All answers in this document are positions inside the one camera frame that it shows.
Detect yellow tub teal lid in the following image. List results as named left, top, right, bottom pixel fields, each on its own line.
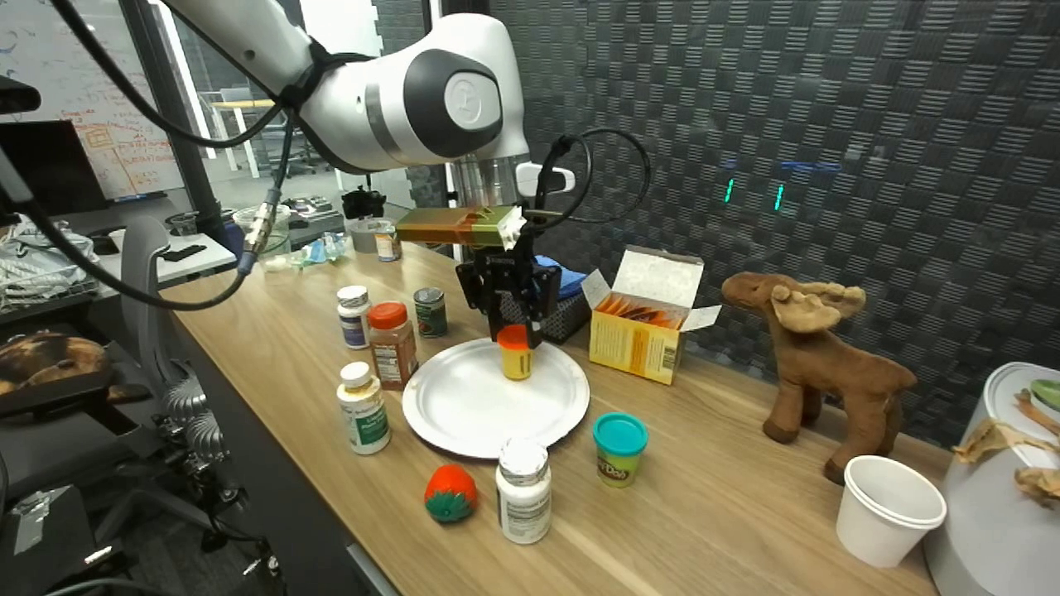
left=591, top=407, right=651, bottom=484

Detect yellow tub orange lid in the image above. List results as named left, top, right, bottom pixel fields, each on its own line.
left=492, top=323, right=537, bottom=384

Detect brown plush moose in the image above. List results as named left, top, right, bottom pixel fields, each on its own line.
left=720, top=269, right=920, bottom=486

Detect tin can orange label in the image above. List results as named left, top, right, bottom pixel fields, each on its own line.
left=368, top=216, right=405, bottom=265

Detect brown patterned bag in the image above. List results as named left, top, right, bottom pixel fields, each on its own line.
left=0, top=329, right=111, bottom=414

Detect small green can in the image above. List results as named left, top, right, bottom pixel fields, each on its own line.
left=411, top=286, right=454, bottom=340

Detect spice bottle orange lid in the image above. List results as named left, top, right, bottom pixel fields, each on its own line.
left=365, top=301, right=421, bottom=392

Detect white paper cup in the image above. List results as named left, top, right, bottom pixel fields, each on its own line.
left=832, top=451, right=951, bottom=574

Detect small white bottle blue label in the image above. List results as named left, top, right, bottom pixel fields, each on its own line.
left=336, top=281, right=375, bottom=356

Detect black metal pole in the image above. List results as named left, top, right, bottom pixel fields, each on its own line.
left=115, top=0, right=228, bottom=242

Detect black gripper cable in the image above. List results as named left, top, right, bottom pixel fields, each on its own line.
left=527, top=127, right=655, bottom=242

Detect black monitor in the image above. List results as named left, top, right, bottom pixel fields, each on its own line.
left=0, top=115, right=111, bottom=219

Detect open yellow cardboard box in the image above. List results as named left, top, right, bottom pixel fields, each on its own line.
left=581, top=246, right=725, bottom=387

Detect pile of grey clothes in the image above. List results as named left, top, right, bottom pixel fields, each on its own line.
left=0, top=212, right=106, bottom=318

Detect white pill bottle white cap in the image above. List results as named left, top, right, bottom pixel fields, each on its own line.
left=492, top=434, right=552, bottom=546

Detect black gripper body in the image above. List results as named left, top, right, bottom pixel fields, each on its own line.
left=454, top=246, right=566, bottom=323

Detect cream vitamin bottle green label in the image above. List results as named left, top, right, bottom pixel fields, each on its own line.
left=336, top=357, right=394, bottom=456

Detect black cable metal connector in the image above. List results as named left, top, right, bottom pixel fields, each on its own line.
left=0, top=97, right=308, bottom=314

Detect white round plate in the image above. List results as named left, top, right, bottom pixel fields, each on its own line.
left=396, top=334, right=597, bottom=463

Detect clear plastic container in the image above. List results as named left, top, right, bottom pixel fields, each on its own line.
left=236, top=202, right=294, bottom=269

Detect red and green ball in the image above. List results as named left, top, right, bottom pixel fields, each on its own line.
left=421, top=461, right=480, bottom=527

